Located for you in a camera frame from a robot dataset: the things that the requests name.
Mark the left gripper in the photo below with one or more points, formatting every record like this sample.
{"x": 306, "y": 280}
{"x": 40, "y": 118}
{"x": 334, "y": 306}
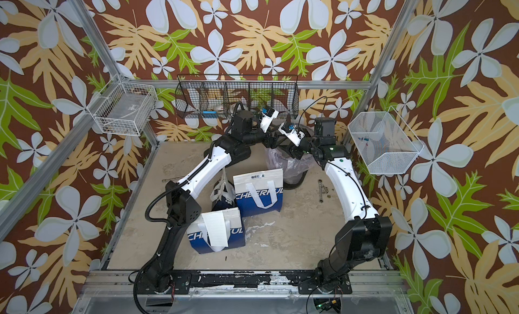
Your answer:
{"x": 272, "y": 143}

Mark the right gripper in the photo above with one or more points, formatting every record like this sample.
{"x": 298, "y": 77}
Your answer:
{"x": 294, "y": 152}

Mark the white receipt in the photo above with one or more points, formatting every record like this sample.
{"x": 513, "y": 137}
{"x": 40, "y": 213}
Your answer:
{"x": 224, "y": 188}
{"x": 216, "y": 228}

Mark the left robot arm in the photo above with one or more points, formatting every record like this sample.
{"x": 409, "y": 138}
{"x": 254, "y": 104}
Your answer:
{"x": 178, "y": 208}

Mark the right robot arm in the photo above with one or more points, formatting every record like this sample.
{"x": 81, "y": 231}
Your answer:
{"x": 365, "y": 235}

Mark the right blue takeout bag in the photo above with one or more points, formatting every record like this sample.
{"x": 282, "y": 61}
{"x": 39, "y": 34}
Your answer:
{"x": 259, "y": 192}

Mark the blue takeout bag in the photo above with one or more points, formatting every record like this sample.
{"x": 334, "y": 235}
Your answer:
{"x": 196, "y": 233}
{"x": 259, "y": 192}

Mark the front blue takeout bag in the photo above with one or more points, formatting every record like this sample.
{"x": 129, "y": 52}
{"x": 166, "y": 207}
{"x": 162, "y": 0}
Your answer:
{"x": 196, "y": 233}

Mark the small middle blue bag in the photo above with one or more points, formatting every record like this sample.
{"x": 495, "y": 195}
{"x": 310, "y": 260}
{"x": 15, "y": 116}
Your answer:
{"x": 222, "y": 194}

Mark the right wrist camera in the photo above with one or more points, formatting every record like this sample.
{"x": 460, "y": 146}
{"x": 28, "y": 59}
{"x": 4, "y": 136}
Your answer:
{"x": 292, "y": 132}

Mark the black wire basket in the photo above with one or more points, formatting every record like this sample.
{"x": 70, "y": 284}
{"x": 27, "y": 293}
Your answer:
{"x": 223, "y": 93}

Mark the white wire basket right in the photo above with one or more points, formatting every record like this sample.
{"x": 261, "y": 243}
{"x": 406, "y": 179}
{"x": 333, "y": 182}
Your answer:
{"x": 386, "y": 143}

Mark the white wire basket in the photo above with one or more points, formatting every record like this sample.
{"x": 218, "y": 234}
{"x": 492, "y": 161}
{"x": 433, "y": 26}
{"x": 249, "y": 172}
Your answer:
{"x": 386, "y": 143}
{"x": 123, "y": 107}

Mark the white wire basket left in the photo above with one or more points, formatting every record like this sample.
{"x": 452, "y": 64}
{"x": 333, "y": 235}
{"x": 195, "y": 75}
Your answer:
{"x": 123, "y": 107}

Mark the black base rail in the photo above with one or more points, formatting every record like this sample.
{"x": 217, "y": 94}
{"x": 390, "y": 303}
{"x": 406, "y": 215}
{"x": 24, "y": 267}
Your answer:
{"x": 183, "y": 282}

